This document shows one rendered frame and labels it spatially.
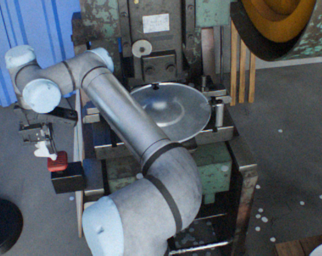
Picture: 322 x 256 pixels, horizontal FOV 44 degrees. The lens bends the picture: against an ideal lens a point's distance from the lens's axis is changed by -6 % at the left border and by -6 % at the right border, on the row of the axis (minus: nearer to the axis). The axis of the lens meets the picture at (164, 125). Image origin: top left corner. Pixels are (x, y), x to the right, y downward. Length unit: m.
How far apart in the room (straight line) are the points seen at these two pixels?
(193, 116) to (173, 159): 0.52
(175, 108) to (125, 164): 0.23
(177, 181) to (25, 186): 1.60
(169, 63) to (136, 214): 0.61
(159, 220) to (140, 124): 0.21
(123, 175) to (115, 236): 0.63
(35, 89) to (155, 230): 0.40
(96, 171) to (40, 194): 0.90
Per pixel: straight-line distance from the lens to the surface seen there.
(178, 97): 1.32
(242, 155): 1.34
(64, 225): 2.01
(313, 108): 2.66
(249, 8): 1.38
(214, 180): 1.36
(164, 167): 0.73
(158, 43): 1.18
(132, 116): 0.82
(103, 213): 0.67
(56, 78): 0.92
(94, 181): 1.28
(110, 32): 1.09
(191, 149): 1.15
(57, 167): 1.19
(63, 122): 1.10
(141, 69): 1.21
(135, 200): 0.68
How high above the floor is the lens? 1.58
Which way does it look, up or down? 41 degrees down
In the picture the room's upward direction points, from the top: 3 degrees counter-clockwise
